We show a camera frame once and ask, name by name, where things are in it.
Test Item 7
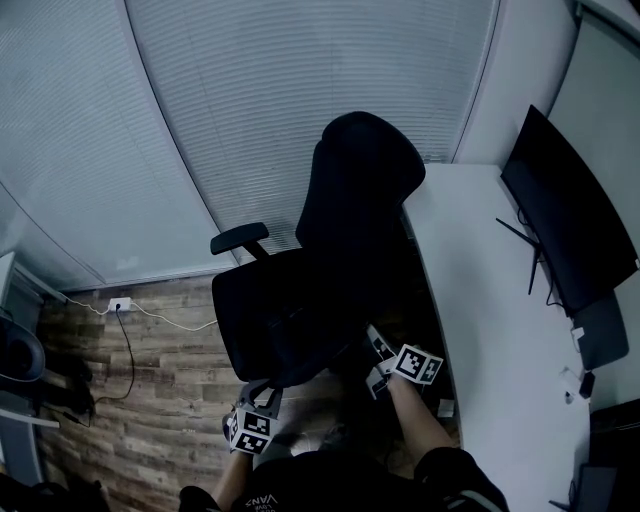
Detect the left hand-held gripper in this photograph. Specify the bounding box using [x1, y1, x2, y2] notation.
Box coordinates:
[221, 377, 285, 457]

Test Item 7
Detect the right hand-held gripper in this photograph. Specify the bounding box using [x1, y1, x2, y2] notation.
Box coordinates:
[364, 324, 446, 402]

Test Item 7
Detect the person's left forearm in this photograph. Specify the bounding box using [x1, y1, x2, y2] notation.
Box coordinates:
[213, 448, 255, 507]

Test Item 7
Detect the person's right forearm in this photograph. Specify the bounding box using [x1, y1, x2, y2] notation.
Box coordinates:
[386, 376, 465, 475]

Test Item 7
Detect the white office desk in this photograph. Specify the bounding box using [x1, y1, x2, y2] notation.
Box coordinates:
[399, 163, 640, 512]

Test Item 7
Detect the person's black shirt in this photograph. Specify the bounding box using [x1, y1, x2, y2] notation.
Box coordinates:
[178, 446, 510, 512]

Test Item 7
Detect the black mesh office chair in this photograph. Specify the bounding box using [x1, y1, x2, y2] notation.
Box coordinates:
[209, 110, 427, 392]

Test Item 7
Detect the black rounded furniture piece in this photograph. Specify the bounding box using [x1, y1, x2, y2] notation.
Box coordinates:
[0, 308, 47, 385]

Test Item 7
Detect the white power cable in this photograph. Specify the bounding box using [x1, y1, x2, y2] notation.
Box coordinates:
[61, 293, 222, 333]

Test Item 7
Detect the black power cable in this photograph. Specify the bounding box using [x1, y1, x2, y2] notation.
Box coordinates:
[63, 304, 137, 430]

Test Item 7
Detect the white charger with cable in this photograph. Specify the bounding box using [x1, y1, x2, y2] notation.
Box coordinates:
[558, 366, 577, 406]

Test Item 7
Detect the grey metal desk frame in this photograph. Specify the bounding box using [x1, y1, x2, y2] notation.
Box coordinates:
[0, 251, 68, 487]

